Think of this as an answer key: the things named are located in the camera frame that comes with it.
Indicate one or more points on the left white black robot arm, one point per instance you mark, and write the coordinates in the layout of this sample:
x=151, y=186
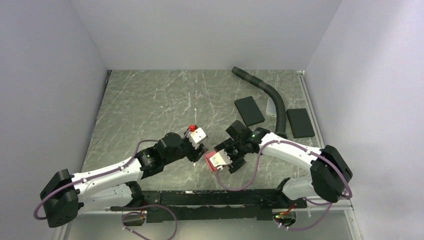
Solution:
x=68, y=195

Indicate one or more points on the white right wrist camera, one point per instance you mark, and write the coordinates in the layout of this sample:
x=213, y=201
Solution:
x=220, y=159

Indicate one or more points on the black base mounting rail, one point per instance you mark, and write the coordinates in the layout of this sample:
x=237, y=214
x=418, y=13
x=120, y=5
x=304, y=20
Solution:
x=259, y=204

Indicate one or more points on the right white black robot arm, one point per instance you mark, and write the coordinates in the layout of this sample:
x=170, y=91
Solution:
x=328, y=174

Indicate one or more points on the translucent plastic piece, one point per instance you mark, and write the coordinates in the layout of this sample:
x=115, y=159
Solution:
x=270, y=108

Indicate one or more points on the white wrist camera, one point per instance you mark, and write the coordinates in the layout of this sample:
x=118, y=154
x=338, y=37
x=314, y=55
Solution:
x=196, y=134
x=220, y=159

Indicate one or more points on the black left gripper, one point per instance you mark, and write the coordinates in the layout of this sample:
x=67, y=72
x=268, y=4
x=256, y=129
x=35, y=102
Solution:
x=196, y=153

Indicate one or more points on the aluminium frame rail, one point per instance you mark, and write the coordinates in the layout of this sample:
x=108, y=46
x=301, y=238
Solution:
x=322, y=138

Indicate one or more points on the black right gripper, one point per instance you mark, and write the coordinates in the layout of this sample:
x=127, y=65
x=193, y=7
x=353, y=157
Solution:
x=237, y=163

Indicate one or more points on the black flat device box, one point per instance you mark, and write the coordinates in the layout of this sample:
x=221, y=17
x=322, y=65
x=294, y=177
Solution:
x=300, y=123

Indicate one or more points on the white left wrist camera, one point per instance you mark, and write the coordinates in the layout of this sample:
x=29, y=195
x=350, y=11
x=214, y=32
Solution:
x=196, y=134

